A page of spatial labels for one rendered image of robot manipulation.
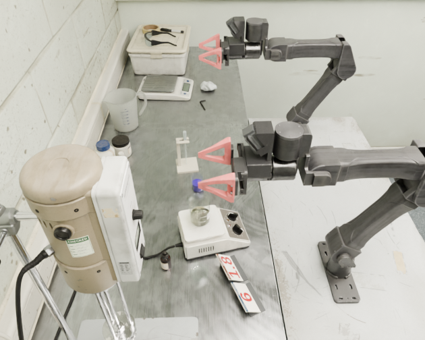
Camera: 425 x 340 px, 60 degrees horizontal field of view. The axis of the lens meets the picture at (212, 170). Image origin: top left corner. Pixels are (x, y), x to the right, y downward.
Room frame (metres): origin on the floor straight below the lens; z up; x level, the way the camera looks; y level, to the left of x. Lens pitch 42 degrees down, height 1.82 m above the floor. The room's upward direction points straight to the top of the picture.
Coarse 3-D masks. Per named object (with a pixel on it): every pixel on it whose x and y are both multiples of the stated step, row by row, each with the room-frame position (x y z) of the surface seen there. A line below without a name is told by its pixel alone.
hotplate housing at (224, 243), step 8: (224, 224) 0.71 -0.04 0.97; (184, 240) 0.65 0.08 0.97; (208, 240) 0.65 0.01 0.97; (216, 240) 0.65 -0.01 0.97; (224, 240) 0.65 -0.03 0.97; (232, 240) 0.66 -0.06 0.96; (240, 240) 0.67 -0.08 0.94; (248, 240) 0.68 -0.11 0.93; (184, 248) 0.64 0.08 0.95; (192, 248) 0.63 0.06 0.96; (200, 248) 0.64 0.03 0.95; (208, 248) 0.64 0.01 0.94; (216, 248) 0.65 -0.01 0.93; (224, 248) 0.65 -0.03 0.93; (232, 248) 0.66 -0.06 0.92; (240, 248) 0.67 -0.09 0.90; (192, 256) 0.63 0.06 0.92; (200, 256) 0.64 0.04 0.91
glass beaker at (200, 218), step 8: (192, 200) 0.73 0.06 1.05; (200, 200) 0.74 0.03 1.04; (208, 200) 0.72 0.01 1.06; (192, 208) 0.69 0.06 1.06; (208, 208) 0.70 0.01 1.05; (192, 216) 0.69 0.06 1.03; (200, 216) 0.68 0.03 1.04; (208, 216) 0.70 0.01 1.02; (192, 224) 0.69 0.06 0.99; (200, 224) 0.68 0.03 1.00
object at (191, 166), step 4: (176, 140) 1.05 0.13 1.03; (184, 140) 1.05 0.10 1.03; (188, 140) 1.05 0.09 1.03; (180, 152) 1.05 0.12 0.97; (180, 156) 1.05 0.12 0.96; (176, 160) 1.08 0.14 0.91; (180, 160) 1.05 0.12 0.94; (184, 160) 1.08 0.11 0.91; (188, 160) 1.08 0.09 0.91; (192, 160) 1.08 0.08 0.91; (196, 160) 1.08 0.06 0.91; (176, 164) 1.06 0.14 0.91; (180, 164) 1.05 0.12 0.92; (184, 164) 1.06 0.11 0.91; (188, 164) 1.06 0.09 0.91; (192, 164) 1.06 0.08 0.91; (196, 164) 1.06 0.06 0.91; (180, 168) 1.04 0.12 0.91; (184, 168) 1.04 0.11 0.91; (188, 168) 1.04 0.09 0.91; (192, 168) 1.04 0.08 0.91; (196, 168) 1.04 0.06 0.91; (180, 172) 1.01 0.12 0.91; (184, 172) 1.02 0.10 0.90; (188, 172) 1.02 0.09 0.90; (192, 172) 1.02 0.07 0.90
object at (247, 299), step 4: (236, 284) 0.53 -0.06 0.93; (240, 284) 0.54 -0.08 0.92; (236, 288) 0.52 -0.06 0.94; (240, 288) 0.52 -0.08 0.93; (244, 288) 0.53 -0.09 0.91; (240, 292) 0.51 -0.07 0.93; (244, 292) 0.52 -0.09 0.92; (248, 292) 0.52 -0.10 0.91; (244, 296) 0.50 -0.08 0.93; (248, 296) 0.51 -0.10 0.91; (244, 300) 0.49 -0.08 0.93; (248, 300) 0.49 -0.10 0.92; (252, 300) 0.50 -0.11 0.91; (248, 304) 0.48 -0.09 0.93; (252, 304) 0.48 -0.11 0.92; (248, 308) 0.46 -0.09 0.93; (252, 308) 0.47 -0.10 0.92; (256, 308) 0.47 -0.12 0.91
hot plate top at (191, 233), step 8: (216, 208) 0.76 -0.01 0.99; (184, 216) 0.73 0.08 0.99; (216, 216) 0.73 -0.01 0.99; (184, 224) 0.69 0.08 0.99; (208, 224) 0.69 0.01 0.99; (216, 224) 0.69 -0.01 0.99; (184, 232) 0.66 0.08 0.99; (192, 232) 0.66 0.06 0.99; (200, 232) 0.66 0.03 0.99; (208, 232) 0.66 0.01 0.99; (216, 232) 0.66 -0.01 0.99; (224, 232) 0.66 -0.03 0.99; (192, 240) 0.64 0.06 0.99; (200, 240) 0.64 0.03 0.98
